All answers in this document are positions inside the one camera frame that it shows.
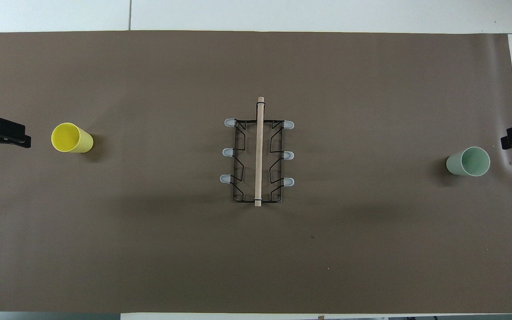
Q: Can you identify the black wire cup rack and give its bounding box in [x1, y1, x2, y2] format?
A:
[220, 96, 295, 207]

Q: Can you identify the brown table mat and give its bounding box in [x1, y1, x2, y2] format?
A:
[0, 30, 512, 314]

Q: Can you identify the yellow plastic cup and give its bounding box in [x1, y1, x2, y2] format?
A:
[51, 123, 94, 153]

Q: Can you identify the pale green plastic cup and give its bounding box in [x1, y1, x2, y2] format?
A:
[446, 146, 491, 177]

